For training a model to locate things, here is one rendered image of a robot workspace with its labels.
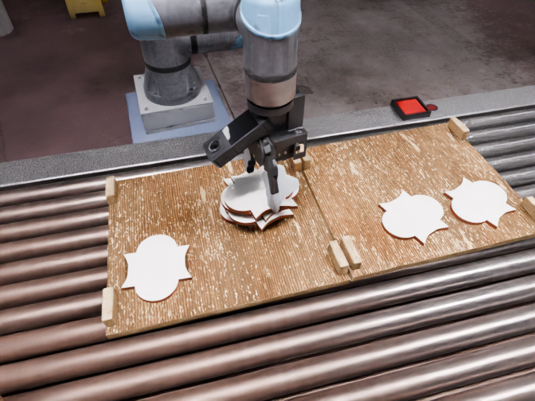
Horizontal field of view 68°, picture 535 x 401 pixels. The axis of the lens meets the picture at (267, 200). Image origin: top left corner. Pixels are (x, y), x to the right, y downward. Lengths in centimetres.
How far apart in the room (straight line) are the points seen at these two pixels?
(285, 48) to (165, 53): 53
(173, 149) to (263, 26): 52
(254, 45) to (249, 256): 37
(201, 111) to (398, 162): 52
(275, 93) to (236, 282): 33
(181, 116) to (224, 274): 52
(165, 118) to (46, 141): 173
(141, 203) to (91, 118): 203
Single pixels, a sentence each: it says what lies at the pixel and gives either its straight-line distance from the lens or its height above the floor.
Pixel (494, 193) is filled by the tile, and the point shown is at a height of 95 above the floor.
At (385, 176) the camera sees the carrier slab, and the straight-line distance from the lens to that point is 89.
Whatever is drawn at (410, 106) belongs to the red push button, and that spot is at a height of 93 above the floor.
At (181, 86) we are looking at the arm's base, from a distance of 107.
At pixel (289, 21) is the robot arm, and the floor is 132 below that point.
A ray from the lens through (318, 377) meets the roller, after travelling 66.
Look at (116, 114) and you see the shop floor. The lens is 281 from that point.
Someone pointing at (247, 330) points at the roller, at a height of 91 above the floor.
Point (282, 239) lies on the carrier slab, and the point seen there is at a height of 94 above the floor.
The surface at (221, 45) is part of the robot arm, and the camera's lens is 104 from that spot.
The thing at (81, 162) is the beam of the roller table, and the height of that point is 91.
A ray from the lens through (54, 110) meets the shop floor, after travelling 301.
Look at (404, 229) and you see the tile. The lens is 79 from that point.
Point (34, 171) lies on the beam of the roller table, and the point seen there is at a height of 92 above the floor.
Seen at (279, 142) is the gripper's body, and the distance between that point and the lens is 63.
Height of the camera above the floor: 154
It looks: 48 degrees down
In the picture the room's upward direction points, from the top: straight up
